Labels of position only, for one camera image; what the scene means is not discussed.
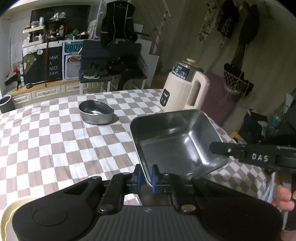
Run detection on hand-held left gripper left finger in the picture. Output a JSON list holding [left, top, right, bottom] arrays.
[[62, 164, 142, 214]]

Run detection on blue-framed storage box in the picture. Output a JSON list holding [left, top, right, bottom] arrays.
[[62, 39, 84, 81]]

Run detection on low white drawer cabinet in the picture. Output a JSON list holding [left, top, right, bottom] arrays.
[[10, 80, 111, 108]]

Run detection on black hanging garment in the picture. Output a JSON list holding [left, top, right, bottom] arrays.
[[238, 5, 259, 44]]

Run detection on cream soy milk maker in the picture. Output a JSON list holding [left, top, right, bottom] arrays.
[[159, 59, 210, 113]]

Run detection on brown white checkered tablecloth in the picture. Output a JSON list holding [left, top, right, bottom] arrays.
[[0, 88, 278, 209]]

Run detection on oval steel bowl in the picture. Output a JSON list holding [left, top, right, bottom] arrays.
[[79, 100, 115, 126]]

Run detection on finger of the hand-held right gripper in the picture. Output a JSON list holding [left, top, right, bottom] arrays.
[[209, 142, 247, 161]]

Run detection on staircase with wire railing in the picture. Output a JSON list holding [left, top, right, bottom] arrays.
[[129, 0, 176, 90]]

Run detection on mesh bag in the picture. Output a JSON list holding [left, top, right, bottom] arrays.
[[223, 62, 253, 96]]

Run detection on black chalkboard sign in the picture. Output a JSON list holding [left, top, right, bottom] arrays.
[[22, 45, 64, 85]]

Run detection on black jacket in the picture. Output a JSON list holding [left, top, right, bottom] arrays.
[[100, 0, 137, 48]]

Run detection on shallow rectangular steel container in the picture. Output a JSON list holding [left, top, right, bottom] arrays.
[[129, 109, 230, 186]]

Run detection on white shelf rack with bottles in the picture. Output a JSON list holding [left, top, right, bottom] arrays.
[[22, 23, 47, 44]]

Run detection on dark chair with clothes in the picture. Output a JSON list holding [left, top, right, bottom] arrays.
[[78, 40, 148, 95]]

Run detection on floral hanging cloth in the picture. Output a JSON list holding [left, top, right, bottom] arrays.
[[198, 0, 218, 42]]

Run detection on cream bowl with handles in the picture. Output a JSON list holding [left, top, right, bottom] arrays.
[[0, 197, 31, 241]]

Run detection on dark round pot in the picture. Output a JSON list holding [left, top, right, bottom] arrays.
[[0, 95, 12, 114]]

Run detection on person's right hand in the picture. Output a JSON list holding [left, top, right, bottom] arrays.
[[271, 184, 296, 212]]

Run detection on plastic water bottle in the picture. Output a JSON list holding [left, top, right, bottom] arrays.
[[268, 110, 284, 133]]

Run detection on dark printed shirt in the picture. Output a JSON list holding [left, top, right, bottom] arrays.
[[217, 0, 240, 39]]

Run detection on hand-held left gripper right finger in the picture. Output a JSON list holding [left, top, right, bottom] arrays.
[[151, 164, 232, 212]]

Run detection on purple cushion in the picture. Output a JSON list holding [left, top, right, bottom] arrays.
[[201, 71, 241, 127]]

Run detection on dark bag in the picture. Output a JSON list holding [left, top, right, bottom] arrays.
[[238, 108, 270, 144]]

